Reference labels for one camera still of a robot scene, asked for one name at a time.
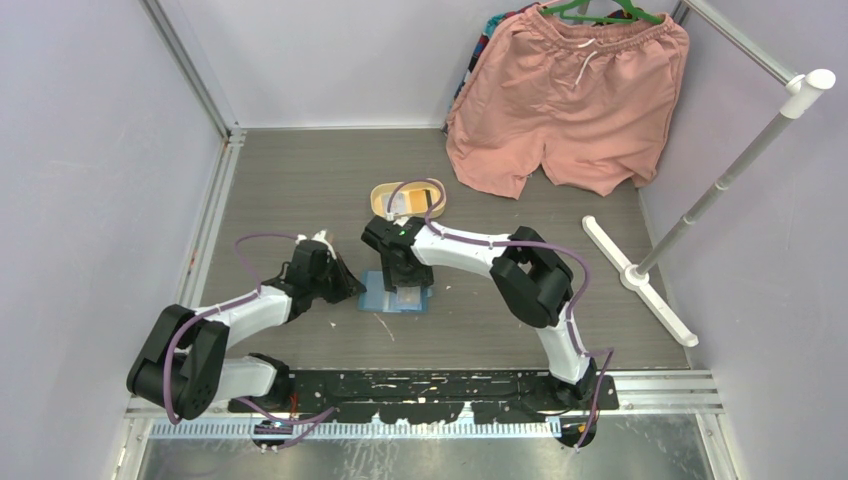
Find colourful patterned garment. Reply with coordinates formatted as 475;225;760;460
448;2;538;113

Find beige oval tray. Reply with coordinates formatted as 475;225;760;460
370;179;446;218

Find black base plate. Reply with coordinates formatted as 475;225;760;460
252;370;619;425

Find grey white clothes rack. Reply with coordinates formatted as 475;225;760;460
581;68;837;348

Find blue card holder wallet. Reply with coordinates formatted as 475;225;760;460
358;270;432;313

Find gold striped credit card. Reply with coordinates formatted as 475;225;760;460
406;188;435;215

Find pink shorts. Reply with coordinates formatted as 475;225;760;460
445;5;690;199

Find green clothes hanger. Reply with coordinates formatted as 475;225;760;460
540;0;664;25

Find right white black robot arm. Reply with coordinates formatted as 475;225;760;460
361;216;597;411

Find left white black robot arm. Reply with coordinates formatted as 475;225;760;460
126;235;366;423

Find aluminium frame rail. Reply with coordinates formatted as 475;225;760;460
125;125;246;419

